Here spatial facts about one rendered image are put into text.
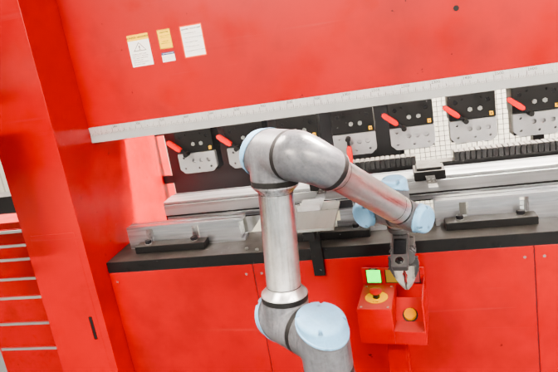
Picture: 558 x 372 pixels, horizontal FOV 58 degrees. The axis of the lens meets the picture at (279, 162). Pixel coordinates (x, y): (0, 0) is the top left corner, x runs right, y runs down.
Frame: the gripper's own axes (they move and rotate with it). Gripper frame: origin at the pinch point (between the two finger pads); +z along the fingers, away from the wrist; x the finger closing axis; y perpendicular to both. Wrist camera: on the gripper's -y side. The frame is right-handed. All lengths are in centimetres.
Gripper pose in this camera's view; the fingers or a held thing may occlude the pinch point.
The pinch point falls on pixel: (406, 286)
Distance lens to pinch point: 164.3
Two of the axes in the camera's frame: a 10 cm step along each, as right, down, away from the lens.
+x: -9.4, 0.8, 3.2
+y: 2.8, -3.5, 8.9
